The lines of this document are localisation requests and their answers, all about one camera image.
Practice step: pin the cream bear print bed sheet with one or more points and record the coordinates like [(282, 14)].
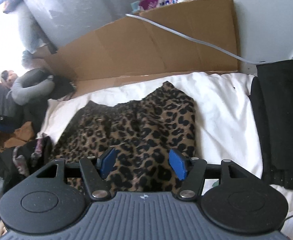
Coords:
[(224, 120)]

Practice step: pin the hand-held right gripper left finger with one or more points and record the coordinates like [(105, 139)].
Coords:
[(107, 162)]

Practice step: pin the flat cardboard sheet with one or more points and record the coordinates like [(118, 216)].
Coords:
[(149, 47)]

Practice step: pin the small black cloth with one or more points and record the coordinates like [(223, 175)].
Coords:
[(62, 87)]

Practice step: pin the folded black garment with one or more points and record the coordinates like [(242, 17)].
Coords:
[(281, 125)]

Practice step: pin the brown garment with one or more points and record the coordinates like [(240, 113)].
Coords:
[(21, 133)]

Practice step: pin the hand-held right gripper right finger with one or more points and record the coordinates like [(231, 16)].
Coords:
[(177, 163)]

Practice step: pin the leopard print garment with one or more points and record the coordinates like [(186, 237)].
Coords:
[(141, 130)]

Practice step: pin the grey neck pillow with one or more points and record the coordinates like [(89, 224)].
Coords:
[(24, 90)]

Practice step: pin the small brown plush toy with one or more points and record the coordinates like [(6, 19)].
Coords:
[(9, 77)]

